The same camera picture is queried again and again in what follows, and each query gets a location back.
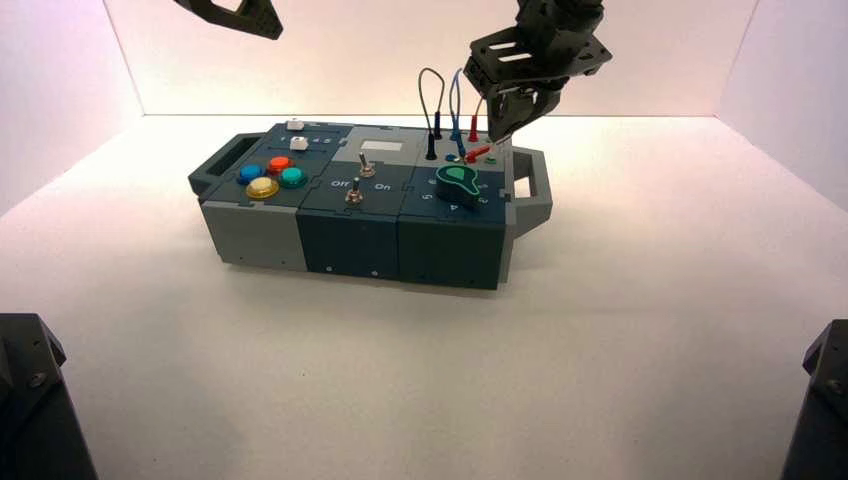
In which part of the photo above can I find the yellow push button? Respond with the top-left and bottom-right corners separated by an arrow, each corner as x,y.
245,176 -> 281,201

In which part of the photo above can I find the black jumper wire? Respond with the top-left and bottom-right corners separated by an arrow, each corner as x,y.
417,67 -> 444,161

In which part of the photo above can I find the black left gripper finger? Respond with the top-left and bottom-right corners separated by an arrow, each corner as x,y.
175,0 -> 284,40

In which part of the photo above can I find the blue jumper wire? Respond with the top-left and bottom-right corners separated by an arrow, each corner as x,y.
447,67 -> 467,165

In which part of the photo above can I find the green rotary pointer knob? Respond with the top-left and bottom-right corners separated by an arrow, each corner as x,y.
435,164 -> 483,211

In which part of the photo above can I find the grey and teal task box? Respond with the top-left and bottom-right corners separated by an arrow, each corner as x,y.
188,121 -> 553,291

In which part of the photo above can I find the red jumper wire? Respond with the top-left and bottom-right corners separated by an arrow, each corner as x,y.
463,97 -> 495,164

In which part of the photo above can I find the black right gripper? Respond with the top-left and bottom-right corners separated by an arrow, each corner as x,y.
463,25 -> 612,142

